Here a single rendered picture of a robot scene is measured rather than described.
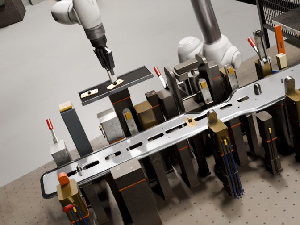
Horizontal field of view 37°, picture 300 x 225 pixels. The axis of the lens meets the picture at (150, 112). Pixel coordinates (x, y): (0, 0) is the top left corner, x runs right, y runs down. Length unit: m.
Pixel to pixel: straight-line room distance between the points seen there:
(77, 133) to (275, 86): 0.96
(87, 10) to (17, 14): 7.40
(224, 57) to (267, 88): 0.44
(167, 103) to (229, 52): 0.55
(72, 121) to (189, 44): 0.83
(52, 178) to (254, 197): 0.87
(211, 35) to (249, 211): 0.98
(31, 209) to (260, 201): 1.17
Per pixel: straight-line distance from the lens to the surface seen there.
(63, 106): 2.19
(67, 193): 1.77
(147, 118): 2.07
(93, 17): 2.03
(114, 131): 2.05
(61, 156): 2.07
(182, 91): 2.72
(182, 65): 2.09
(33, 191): 2.57
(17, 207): 2.52
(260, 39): 2.21
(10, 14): 9.41
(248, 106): 2.02
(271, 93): 2.08
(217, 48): 2.47
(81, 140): 2.25
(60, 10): 2.14
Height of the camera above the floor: 2.05
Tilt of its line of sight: 29 degrees down
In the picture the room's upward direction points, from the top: 19 degrees counter-clockwise
